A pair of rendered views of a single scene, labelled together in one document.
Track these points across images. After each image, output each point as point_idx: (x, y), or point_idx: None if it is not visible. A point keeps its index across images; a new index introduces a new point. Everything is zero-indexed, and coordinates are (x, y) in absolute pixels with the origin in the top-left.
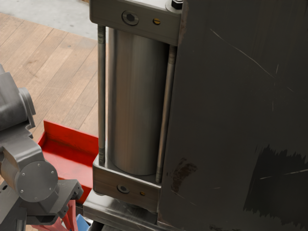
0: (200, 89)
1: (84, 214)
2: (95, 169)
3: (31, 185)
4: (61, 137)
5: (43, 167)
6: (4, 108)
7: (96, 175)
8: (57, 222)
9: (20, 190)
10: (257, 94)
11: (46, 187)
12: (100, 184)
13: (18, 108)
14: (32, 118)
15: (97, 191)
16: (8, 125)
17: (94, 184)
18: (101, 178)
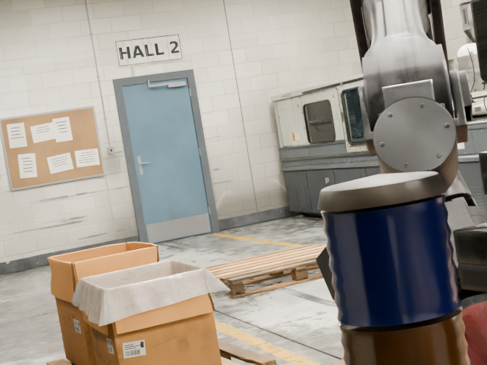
0: None
1: (483, 184)
2: (472, 9)
3: (402, 138)
4: None
5: (430, 112)
6: (411, 74)
7: (477, 24)
8: (478, 307)
9: (380, 142)
10: None
11: (431, 150)
12: (485, 48)
13: (434, 77)
14: (464, 108)
15: (485, 75)
16: None
17: (478, 56)
18: (483, 27)
